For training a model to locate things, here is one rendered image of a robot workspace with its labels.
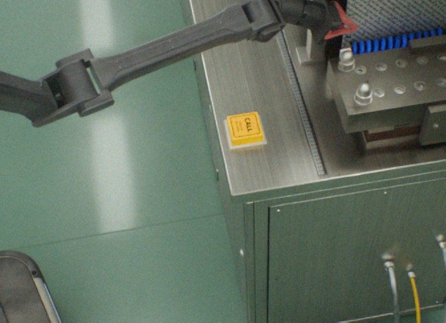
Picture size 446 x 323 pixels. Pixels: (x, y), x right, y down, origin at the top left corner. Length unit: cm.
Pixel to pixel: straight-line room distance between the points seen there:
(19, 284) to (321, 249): 93
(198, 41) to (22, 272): 112
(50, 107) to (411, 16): 78
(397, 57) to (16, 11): 211
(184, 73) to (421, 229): 142
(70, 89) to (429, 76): 73
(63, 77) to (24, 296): 102
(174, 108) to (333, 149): 135
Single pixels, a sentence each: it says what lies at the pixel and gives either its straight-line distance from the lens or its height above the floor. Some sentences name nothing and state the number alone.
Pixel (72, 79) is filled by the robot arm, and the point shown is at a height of 121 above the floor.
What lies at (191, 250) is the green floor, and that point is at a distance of 255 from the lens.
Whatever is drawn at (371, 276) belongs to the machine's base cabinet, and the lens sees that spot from 207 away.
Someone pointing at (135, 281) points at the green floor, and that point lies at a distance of 252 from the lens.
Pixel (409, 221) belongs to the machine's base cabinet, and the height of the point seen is 66.
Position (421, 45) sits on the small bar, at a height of 105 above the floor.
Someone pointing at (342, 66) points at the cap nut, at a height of 104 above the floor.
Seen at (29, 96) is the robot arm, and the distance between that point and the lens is 131.
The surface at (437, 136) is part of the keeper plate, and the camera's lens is 167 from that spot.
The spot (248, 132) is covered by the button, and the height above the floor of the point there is 92.
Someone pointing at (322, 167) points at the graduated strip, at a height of 90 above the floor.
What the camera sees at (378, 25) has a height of 107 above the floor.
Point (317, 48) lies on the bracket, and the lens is 179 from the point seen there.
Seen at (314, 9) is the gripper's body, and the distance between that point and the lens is 157.
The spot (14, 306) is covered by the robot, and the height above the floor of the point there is 24.
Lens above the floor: 222
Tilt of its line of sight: 54 degrees down
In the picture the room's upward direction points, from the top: 4 degrees counter-clockwise
